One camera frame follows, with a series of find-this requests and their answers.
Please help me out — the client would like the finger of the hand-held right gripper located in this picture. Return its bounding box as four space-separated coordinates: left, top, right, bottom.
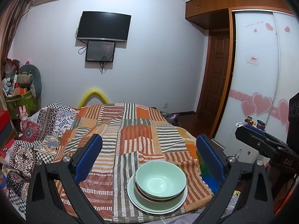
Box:
244 124 288 148
235 126 284 160

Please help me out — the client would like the yellow foam noodle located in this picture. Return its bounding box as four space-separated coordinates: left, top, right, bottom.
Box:
78 89 110 109

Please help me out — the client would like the green storage box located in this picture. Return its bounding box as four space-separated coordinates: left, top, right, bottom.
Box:
6 90 39 119

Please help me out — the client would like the green blue cloth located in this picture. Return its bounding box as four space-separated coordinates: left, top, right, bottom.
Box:
197 149 221 193

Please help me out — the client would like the pink bunny toy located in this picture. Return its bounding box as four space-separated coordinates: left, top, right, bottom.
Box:
19 106 29 133

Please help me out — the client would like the striped orange patchwork blanket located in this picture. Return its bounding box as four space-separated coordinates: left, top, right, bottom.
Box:
53 103 214 222

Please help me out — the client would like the dark patterned curtain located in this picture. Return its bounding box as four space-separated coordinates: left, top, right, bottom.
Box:
0 0 33 60

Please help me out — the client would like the red box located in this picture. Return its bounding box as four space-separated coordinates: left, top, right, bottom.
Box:
0 110 11 131

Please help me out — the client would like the black wall television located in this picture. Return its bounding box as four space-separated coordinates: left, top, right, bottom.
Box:
76 11 132 42

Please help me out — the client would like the wooden overhead cabinet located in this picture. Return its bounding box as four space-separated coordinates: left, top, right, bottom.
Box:
185 0 295 29

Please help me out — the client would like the white suitcase with stickers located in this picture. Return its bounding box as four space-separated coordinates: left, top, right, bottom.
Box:
223 121 264 164

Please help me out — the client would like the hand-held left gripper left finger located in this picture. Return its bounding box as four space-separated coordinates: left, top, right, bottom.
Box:
26 133 103 224

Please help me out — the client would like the mint green bowl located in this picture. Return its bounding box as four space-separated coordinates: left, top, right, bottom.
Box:
135 161 187 197

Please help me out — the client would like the small black wall monitor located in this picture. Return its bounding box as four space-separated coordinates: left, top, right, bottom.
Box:
85 40 116 63

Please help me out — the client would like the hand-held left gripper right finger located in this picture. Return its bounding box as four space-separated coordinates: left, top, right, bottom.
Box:
195 134 274 224

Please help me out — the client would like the checkered patterned blanket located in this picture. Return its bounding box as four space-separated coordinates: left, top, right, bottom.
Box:
0 101 81 215

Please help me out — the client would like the pile of toys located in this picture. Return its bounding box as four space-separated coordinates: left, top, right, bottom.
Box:
1 58 21 96

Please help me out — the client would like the white sliding wardrobe door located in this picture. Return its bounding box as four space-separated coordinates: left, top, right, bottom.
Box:
214 9 299 150

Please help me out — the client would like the pink bowl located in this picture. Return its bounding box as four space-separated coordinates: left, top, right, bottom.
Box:
133 175 188 201

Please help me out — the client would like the brown wooden door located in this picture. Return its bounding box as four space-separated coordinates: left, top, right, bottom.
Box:
196 29 230 133

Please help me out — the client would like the dark backpack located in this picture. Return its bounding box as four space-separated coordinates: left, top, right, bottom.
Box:
160 112 180 126

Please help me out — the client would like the white plate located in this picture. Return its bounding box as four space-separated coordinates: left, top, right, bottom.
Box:
127 175 188 214

